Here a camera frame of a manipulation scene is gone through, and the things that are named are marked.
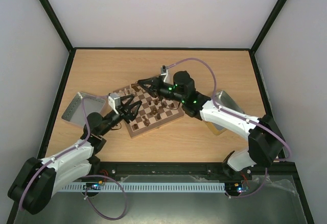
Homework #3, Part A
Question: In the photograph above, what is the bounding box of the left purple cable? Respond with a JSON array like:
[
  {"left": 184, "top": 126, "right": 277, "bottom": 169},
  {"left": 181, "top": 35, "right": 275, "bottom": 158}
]
[{"left": 19, "top": 95, "right": 128, "bottom": 220}]

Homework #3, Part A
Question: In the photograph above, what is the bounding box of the right metal tin tray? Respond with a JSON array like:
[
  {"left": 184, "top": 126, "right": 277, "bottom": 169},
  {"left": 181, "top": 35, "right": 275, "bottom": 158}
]
[{"left": 204, "top": 89, "right": 245, "bottom": 137}]

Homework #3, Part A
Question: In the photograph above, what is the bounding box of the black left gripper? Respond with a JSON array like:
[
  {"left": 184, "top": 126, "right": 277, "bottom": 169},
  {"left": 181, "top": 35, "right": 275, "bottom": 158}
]
[{"left": 100, "top": 94, "right": 143, "bottom": 136}]

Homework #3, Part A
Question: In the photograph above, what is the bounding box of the black enclosure frame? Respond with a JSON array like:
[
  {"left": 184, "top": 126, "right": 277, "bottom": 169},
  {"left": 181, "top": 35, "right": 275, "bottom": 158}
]
[{"left": 7, "top": 0, "right": 315, "bottom": 224}]

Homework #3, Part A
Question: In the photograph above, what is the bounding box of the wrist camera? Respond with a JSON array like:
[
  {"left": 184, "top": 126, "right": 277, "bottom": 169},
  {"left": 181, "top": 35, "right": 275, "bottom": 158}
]
[
  {"left": 160, "top": 65, "right": 170, "bottom": 83},
  {"left": 108, "top": 93, "right": 121, "bottom": 114}
]

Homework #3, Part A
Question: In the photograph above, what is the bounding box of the wooden chess board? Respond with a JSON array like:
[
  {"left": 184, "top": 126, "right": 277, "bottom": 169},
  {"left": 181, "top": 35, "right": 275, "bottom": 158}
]
[{"left": 114, "top": 83, "right": 184, "bottom": 138}]

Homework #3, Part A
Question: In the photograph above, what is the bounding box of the dark knight piece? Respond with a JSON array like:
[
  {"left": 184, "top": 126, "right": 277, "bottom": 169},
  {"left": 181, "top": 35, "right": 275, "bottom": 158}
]
[{"left": 151, "top": 108, "right": 157, "bottom": 115}]

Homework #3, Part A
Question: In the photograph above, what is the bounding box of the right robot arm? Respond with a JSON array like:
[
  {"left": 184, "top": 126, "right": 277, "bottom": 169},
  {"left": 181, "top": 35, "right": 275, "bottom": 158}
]
[{"left": 137, "top": 71, "right": 288, "bottom": 179}]

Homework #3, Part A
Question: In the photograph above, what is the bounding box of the left metal tray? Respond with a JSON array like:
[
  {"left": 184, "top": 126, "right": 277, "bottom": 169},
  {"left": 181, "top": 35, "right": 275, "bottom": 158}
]
[{"left": 61, "top": 92, "right": 106, "bottom": 127}]

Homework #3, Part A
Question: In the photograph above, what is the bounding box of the light blue slotted cable duct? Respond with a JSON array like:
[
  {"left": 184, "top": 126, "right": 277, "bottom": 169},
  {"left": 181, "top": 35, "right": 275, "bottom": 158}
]
[{"left": 60, "top": 182, "right": 225, "bottom": 193}]

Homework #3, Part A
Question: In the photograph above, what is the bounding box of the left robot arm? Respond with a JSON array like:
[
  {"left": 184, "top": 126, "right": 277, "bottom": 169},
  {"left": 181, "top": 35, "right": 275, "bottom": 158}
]
[{"left": 8, "top": 93, "right": 142, "bottom": 214}]

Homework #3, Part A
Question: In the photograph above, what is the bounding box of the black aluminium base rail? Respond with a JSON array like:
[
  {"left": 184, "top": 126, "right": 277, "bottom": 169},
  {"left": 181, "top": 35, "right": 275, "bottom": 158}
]
[{"left": 97, "top": 161, "right": 296, "bottom": 181}]

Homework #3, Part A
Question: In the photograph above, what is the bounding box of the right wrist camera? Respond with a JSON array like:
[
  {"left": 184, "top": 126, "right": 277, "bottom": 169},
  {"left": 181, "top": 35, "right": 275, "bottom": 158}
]
[{"left": 160, "top": 65, "right": 170, "bottom": 83}]

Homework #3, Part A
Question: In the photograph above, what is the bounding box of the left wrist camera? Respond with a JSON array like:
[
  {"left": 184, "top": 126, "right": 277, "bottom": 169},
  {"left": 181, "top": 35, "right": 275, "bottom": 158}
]
[{"left": 108, "top": 93, "right": 121, "bottom": 114}]

